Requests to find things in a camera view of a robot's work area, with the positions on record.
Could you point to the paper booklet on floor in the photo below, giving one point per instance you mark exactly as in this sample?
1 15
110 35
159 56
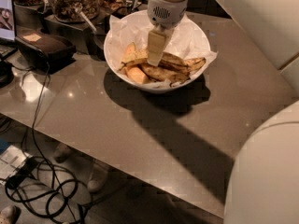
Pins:
11 161

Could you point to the white shoe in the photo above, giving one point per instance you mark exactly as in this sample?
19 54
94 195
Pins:
62 152
98 177

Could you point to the orange-yellow banana left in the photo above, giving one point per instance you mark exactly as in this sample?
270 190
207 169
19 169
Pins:
134 72

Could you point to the spotted banana front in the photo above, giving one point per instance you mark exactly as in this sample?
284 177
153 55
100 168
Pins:
161 74

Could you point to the white shoe left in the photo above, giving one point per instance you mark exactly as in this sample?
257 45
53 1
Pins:
62 152

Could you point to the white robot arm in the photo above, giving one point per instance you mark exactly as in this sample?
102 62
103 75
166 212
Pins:
239 137

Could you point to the glass jar of nuts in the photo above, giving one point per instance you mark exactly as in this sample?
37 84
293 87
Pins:
67 10

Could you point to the dark tray stand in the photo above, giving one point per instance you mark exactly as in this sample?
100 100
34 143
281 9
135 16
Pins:
80 34

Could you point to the laptop screen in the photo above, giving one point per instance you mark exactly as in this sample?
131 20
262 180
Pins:
7 22

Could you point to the spotted banana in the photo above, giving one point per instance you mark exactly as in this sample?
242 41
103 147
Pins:
195 63
161 74
168 60

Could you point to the white bowl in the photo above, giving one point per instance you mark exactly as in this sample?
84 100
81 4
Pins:
146 86

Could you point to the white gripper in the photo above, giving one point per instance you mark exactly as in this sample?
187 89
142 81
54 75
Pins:
165 13

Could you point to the black power adapter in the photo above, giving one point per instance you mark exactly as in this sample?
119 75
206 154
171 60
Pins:
14 181

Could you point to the white scoop handle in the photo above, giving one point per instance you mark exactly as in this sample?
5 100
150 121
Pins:
85 18

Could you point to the black pouch with label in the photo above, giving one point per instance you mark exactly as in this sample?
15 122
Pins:
45 52

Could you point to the white shoe right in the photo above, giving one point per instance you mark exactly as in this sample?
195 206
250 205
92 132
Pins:
98 177

